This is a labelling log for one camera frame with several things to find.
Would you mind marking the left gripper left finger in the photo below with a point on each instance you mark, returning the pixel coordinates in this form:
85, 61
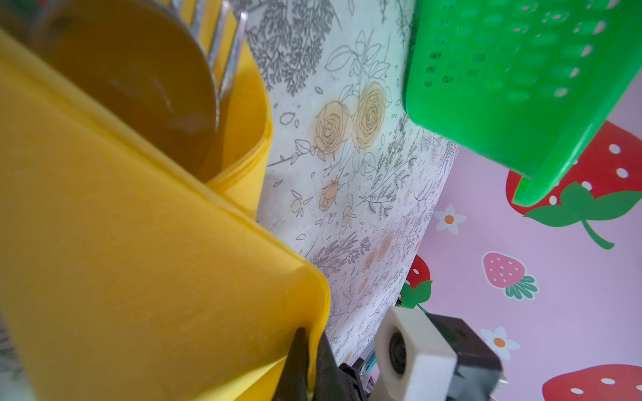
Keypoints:
292, 384

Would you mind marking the green plastic basket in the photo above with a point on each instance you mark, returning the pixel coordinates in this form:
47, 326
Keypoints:
526, 84

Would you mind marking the yellow paper napkin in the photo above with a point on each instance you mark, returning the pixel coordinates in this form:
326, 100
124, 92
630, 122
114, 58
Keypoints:
123, 275

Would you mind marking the silver spoon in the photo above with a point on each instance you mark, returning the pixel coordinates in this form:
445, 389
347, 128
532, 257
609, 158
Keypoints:
141, 62

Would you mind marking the silver fork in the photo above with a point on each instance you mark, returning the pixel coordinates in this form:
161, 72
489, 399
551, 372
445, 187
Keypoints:
214, 50

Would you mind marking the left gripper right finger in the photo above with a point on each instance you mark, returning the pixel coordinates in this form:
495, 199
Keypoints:
334, 382

